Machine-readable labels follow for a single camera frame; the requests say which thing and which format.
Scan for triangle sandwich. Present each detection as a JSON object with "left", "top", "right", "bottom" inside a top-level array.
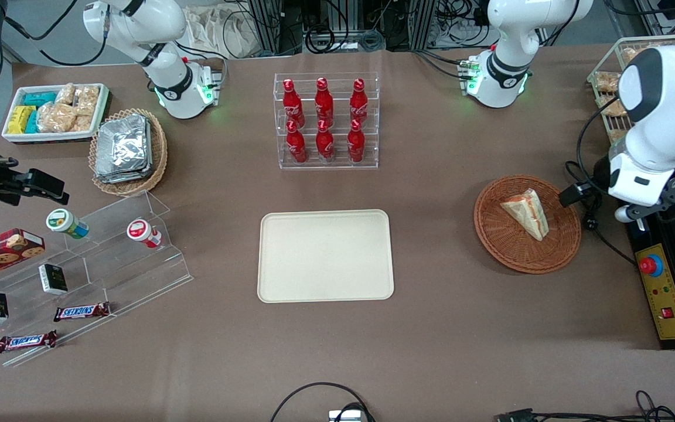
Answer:
[{"left": 500, "top": 188, "right": 550, "bottom": 241}]

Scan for round brown wicker basket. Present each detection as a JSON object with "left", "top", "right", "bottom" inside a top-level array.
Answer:
[{"left": 473, "top": 175, "right": 582, "bottom": 275}]

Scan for tan wicker basket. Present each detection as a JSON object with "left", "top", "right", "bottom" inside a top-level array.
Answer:
[{"left": 88, "top": 108, "right": 168, "bottom": 197}]

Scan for beige plastic tray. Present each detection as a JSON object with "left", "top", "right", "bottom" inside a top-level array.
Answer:
[{"left": 257, "top": 209, "right": 395, "bottom": 304}]

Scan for green lid white cup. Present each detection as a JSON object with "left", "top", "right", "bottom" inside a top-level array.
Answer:
[{"left": 46, "top": 208, "right": 90, "bottom": 240}]

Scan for white rectangular snack bin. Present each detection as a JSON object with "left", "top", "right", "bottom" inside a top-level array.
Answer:
[{"left": 1, "top": 83, "right": 110, "bottom": 144}]

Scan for yellow snack pack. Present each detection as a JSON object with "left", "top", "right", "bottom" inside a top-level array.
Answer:
[{"left": 8, "top": 105, "right": 36, "bottom": 134}]

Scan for silver foil packet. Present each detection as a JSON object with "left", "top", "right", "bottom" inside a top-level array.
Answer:
[{"left": 96, "top": 114, "right": 149, "bottom": 175}]

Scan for red emergency stop button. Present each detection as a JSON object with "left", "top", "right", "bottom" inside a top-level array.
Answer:
[{"left": 639, "top": 255, "right": 664, "bottom": 278}]

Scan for stacked foil containers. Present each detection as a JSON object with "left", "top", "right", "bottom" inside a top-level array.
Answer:
[{"left": 94, "top": 117, "right": 154, "bottom": 184}]

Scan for red lid white cup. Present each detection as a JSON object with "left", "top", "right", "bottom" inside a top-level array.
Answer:
[{"left": 126, "top": 219, "right": 163, "bottom": 249}]

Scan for black machine with yellow panel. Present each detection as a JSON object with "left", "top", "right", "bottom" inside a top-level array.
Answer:
[{"left": 625, "top": 164, "right": 675, "bottom": 350}]

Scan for clear acrylic stepped display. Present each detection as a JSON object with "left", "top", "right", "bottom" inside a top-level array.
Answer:
[{"left": 0, "top": 189, "right": 195, "bottom": 369}]

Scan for brown Snickers bar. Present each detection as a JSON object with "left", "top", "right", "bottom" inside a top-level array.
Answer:
[
  {"left": 0, "top": 330, "right": 58, "bottom": 353},
  {"left": 53, "top": 301, "right": 111, "bottom": 322}
]

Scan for clear acrylic bottle rack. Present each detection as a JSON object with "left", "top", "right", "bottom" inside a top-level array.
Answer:
[{"left": 273, "top": 72, "right": 380, "bottom": 171}]

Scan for red cola bottle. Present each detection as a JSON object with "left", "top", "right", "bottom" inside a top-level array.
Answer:
[
  {"left": 315, "top": 120, "right": 335, "bottom": 163},
  {"left": 350, "top": 78, "right": 369, "bottom": 125},
  {"left": 282, "top": 79, "right": 305, "bottom": 128},
  {"left": 347, "top": 119, "right": 366, "bottom": 164},
  {"left": 315, "top": 77, "right": 335, "bottom": 127},
  {"left": 286, "top": 120, "right": 308, "bottom": 164}
]

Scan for white cloth bag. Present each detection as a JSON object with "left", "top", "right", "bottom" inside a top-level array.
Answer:
[{"left": 184, "top": 5, "right": 259, "bottom": 59}]

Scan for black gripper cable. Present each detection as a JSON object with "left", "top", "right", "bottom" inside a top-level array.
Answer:
[{"left": 565, "top": 97, "right": 637, "bottom": 266}]

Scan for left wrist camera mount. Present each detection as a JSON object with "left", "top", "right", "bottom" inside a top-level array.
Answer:
[{"left": 615, "top": 179, "right": 675, "bottom": 230}]

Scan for white wire rack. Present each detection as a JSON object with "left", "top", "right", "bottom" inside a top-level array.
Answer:
[{"left": 587, "top": 35, "right": 675, "bottom": 145}]

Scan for black cable with connector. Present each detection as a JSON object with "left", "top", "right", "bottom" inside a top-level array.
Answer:
[{"left": 493, "top": 390, "right": 675, "bottom": 422}]

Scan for grey coiled cable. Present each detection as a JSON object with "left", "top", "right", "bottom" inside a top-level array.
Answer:
[{"left": 358, "top": 29, "right": 386, "bottom": 51}]

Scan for black coiled cable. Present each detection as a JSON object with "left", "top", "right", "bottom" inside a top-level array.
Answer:
[{"left": 305, "top": 26, "right": 338, "bottom": 55}]

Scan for black looped cable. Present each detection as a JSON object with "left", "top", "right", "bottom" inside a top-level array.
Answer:
[{"left": 270, "top": 382, "right": 376, "bottom": 422}]

